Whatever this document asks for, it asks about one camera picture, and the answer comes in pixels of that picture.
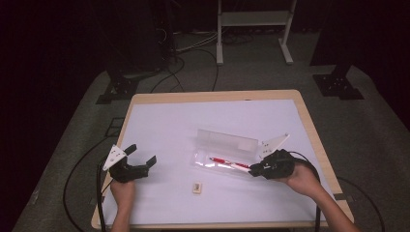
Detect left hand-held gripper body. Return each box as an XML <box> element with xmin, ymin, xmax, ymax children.
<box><xmin>102</xmin><ymin>144</ymin><xmax>151</xmax><ymax>184</ymax></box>

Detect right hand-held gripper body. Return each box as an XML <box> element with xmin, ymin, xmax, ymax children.
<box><xmin>257</xmin><ymin>132</ymin><xmax>296</xmax><ymax>181</ymax></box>

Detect red pen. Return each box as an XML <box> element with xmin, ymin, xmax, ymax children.
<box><xmin>209</xmin><ymin>157</ymin><xmax>251</xmax><ymax>169</ymax></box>

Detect clear plastic pencil case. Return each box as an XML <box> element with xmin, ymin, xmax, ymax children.
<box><xmin>192</xmin><ymin>129</ymin><xmax>261</xmax><ymax>179</ymax></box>

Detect person's left hand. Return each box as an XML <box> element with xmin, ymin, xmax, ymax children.
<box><xmin>109</xmin><ymin>179</ymin><xmax>136</xmax><ymax>211</ymax></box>

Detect person's right hand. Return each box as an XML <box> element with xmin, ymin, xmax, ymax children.
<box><xmin>278</xmin><ymin>159</ymin><xmax>324</xmax><ymax>198</ymax></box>

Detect white table mat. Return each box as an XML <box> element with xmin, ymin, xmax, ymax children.
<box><xmin>102</xmin><ymin>99</ymin><xmax>337</xmax><ymax>226</ymax></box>

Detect black stand base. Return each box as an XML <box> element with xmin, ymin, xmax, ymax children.
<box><xmin>95</xmin><ymin>69</ymin><xmax>140</xmax><ymax>105</ymax></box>
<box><xmin>312</xmin><ymin>64</ymin><xmax>366</xmax><ymax>101</ymax></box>

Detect wooden table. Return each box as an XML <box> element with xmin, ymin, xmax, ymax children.
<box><xmin>91</xmin><ymin>89</ymin><xmax>356</xmax><ymax>230</ymax></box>

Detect white metal stand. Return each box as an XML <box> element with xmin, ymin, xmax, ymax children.
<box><xmin>216</xmin><ymin>0</ymin><xmax>298</xmax><ymax>67</ymax></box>

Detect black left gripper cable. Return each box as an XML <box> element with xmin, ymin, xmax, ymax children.
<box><xmin>96</xmin><ymin>156</ymin><xmax>115</xmax><ymax>232</ymax></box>

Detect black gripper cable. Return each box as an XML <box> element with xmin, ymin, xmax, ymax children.
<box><xmin>287</xmin><ymin>150</ymin><xmax>386</xmax><ymax>232</ymax></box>
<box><xmin>96</xmin><ymin>156</ymin><xmax>115</xmax><ymax>232</ymax></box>

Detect black floor cable loop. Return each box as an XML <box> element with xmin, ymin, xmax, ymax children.
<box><xmin>62</xmin><ymin>135</ymin><xmax>114</xmax><ymax>232</ymax></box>

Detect black floor cables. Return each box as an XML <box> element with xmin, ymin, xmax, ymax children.
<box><xmin>149</xmin><ymin>47</ymin><xmax>220</xmax><ymax>95</ymax></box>

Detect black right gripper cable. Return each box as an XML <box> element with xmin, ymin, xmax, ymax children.
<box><xmin>287</xmin><ymin>150</ymin><xmax>386</xmax><ymax>232</ymax></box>

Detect white floor cables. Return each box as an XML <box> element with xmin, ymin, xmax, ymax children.
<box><xmin>173</xmin><ymin>30</ymin><xmax>220</xmax><ymax>54</ymax></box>

